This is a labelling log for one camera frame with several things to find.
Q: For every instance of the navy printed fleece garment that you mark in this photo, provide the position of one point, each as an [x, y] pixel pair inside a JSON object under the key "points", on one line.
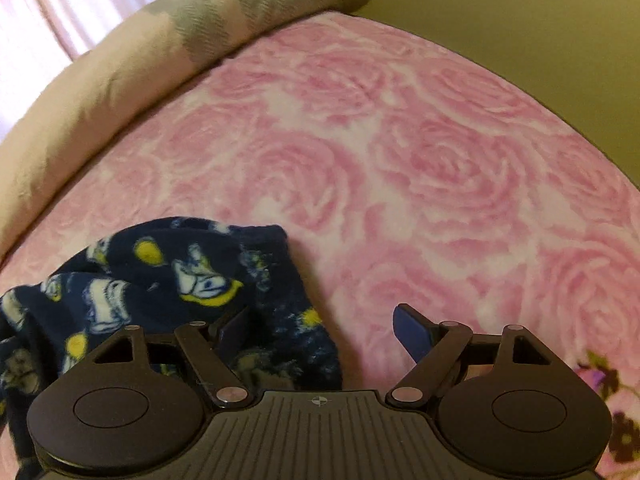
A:
{"points": [[150, 270]]}

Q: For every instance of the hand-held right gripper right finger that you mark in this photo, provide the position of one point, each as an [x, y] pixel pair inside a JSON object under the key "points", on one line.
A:
{"points": [[409, 331]]}

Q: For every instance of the purple floral bed sheet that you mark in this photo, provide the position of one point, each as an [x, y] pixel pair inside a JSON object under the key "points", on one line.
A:
{"points": [[617, 410]]}

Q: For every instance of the pink rose blanket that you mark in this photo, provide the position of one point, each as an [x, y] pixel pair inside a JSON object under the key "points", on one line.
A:
{"points": [[400, 160]]}

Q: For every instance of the pink curtain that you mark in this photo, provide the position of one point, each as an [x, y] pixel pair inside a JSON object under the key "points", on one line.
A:
{"points": [[40, 10]]}

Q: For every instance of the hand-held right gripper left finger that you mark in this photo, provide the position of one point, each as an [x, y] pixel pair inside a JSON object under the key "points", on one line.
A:
{"points": [[234, 331]]}

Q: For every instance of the cream grey plaid comforter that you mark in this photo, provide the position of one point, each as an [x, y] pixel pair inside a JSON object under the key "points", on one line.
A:
{"points": [[100, 75]]}

